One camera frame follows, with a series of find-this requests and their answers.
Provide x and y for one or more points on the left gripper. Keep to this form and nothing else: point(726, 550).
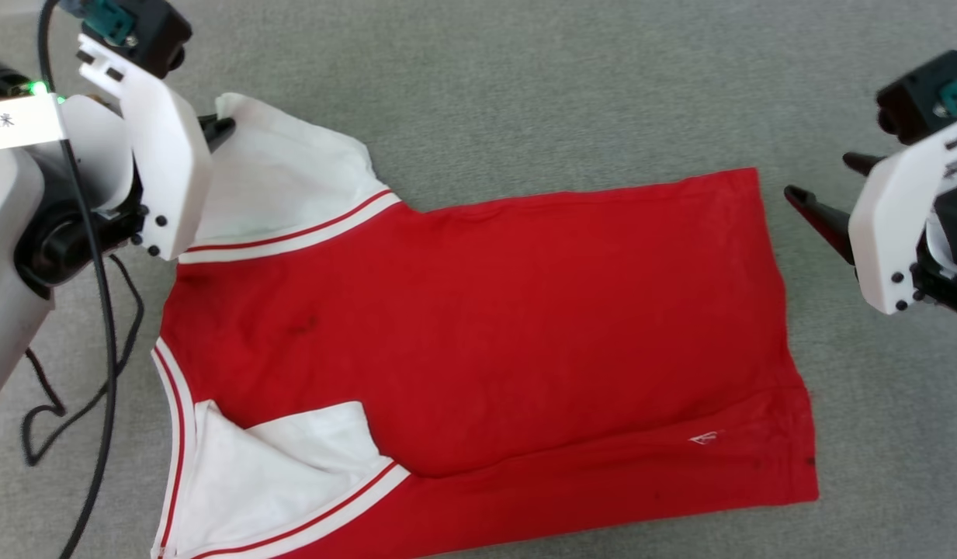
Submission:
point(98, 155)

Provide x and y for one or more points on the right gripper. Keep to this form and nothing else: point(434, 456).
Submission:
point(951, 256)

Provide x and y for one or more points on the red shirt with white sleeves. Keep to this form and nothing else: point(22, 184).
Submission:
point(486, 326)

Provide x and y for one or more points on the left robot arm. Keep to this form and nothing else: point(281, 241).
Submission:
point(5, 272)

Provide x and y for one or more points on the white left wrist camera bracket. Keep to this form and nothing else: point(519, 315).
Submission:
point(168, 155)

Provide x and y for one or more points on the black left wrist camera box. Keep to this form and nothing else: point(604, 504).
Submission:
point(156, 31)

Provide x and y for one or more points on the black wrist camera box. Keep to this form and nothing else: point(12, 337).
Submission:
point(156, 31)
point(913, 97)

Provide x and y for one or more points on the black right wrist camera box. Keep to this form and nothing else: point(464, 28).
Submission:
point(913, 97)

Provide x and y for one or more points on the teal left camera connector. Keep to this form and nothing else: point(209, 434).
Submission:
point(109, 19)

